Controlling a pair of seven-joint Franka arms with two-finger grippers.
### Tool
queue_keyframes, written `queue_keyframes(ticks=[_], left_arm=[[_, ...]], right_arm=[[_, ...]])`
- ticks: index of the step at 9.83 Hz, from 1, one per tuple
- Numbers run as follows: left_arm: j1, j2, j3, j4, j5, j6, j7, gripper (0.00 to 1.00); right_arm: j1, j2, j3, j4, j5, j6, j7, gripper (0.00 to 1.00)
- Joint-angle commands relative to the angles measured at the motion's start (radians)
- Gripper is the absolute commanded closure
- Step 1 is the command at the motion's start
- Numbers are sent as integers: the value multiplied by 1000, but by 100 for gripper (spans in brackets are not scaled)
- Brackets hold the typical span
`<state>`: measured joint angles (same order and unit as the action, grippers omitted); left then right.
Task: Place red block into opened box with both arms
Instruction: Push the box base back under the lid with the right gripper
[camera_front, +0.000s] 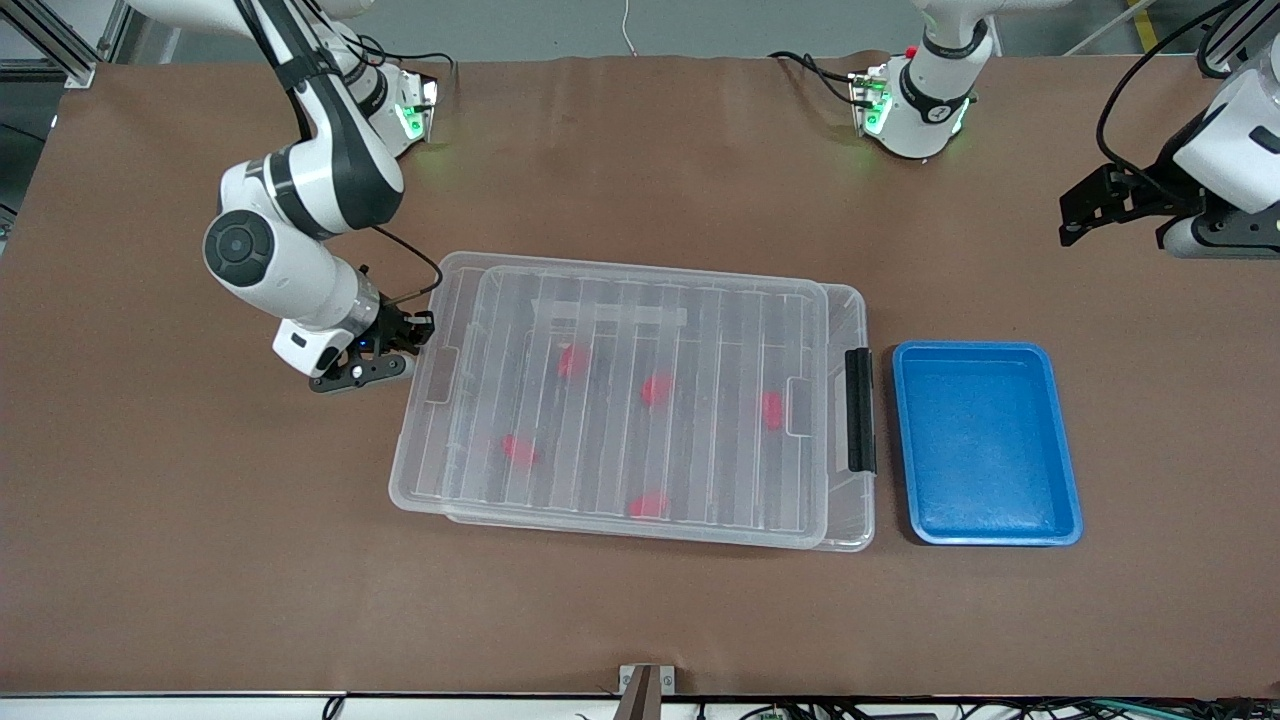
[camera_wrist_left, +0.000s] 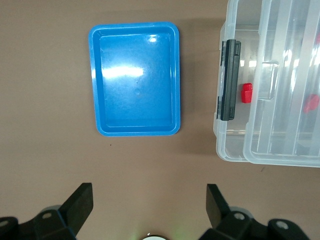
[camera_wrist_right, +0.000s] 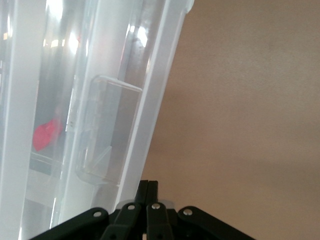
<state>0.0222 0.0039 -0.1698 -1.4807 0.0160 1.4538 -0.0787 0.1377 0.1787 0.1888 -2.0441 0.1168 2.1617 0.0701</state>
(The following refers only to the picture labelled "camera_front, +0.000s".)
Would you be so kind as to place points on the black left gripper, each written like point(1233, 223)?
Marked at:
point(1146, 194)

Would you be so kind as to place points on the blue plastic tray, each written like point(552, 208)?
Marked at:
point(985, 440)

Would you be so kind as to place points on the black box latch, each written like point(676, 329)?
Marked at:
point(860, 410)

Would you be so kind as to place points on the red block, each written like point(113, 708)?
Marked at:
point(656, 389)
point(771, 410)
point(649, 504)
point(572, 361)
point(519, 450)

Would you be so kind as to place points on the clear plastic storage box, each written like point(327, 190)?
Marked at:
point(850, 500)

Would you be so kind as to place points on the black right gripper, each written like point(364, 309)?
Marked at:
point(391, 328)

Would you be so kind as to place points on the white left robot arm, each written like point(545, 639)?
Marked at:
point(930, 100)

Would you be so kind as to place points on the metal camera post bracket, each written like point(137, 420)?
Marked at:
point(645, 685)

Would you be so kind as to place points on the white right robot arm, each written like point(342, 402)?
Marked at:
point(300, 190)

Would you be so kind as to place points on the clear ribbed box lid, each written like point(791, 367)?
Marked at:
point(600, 440)

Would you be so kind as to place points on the aluminium frame profile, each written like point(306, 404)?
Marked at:
point(1235, 25)
point(60, 45)

